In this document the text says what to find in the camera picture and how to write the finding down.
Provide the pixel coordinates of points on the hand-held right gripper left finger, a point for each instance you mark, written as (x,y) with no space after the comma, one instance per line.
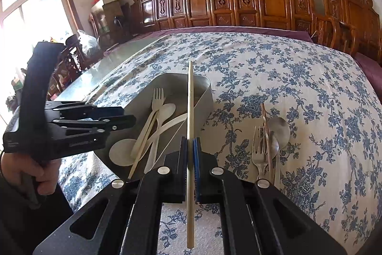
(183,153)

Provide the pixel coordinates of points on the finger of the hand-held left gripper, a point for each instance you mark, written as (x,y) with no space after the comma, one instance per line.
(98,127)
(83,112)

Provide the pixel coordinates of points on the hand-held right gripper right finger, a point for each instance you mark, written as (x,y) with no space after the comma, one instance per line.
(197,159)

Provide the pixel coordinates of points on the beige round soup spoon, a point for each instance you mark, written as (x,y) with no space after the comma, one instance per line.
(122,152)

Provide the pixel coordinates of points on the rectangular metal tin box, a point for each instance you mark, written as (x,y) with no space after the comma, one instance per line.
(203,100)

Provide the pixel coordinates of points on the metal fork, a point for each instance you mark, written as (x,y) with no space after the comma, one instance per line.
(259,159)

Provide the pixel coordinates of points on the large metal spoon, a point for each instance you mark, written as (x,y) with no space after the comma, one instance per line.
(282,129)

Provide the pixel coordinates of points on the person's left hand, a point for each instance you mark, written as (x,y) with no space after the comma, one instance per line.
(44,180)

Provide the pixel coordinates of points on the wooden dining chair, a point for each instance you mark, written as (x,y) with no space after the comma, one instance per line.
(71,61)

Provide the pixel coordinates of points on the clear plastic bag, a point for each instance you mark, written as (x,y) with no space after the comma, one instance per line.
(88,43)

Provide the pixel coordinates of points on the black desk lamp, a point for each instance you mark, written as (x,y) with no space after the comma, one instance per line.
(118,22)

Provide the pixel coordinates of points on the stacked cardboard boxes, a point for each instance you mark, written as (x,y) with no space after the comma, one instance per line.
(104,3)

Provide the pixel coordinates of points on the blue floral tablecloth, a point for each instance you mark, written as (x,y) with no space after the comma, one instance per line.
(268,64)

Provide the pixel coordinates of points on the long purple sofa cushion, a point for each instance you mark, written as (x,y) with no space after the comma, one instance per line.
(268,30)

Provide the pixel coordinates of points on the purple armchair cushion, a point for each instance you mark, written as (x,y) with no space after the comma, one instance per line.
(370,67)

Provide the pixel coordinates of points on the carved wooden armchair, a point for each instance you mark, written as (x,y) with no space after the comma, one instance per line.
(352,4)

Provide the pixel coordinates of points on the wooden door frame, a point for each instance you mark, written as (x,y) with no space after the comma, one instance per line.
(70,1)

